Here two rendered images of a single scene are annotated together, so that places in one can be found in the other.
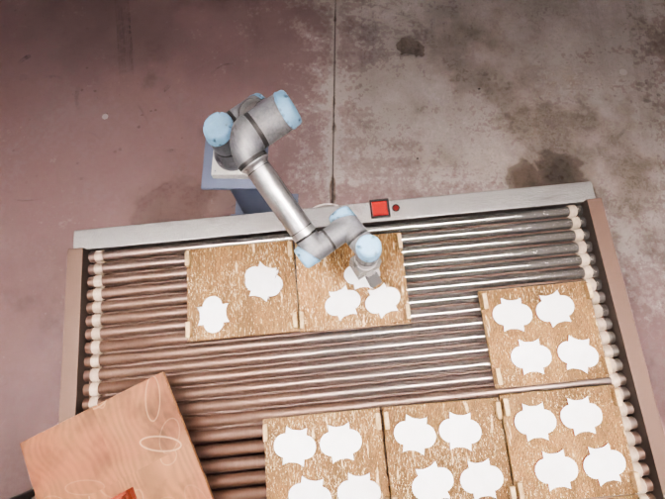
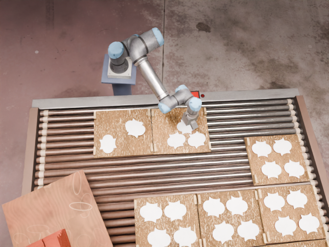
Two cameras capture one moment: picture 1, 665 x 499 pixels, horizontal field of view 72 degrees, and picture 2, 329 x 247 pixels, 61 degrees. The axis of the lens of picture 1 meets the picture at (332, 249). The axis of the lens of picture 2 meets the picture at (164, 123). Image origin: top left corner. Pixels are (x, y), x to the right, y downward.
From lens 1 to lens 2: 0.48 m
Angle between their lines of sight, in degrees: 8
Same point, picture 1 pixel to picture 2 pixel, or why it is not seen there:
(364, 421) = (187, 200)
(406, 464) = (209, 222)
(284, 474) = (145, 227)
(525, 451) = (270, 216)
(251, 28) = (120, 12)
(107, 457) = (51, 213)
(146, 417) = (73, 192)
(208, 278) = (105, 126)
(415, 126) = (205, 66)
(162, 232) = (81, 102)
